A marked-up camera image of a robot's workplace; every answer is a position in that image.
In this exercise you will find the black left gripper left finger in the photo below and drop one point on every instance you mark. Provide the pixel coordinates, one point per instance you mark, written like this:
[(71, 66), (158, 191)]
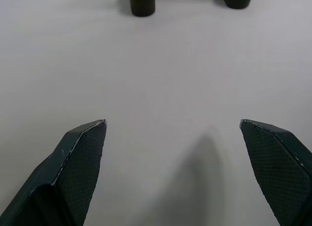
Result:
[(73, 177)]

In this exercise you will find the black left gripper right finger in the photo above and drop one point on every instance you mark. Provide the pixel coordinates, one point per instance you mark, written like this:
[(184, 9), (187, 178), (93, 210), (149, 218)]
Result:
[(278, 167)]

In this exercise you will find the dark metal rack stand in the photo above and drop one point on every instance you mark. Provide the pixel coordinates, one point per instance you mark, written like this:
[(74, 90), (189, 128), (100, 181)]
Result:
[(143, 2)]

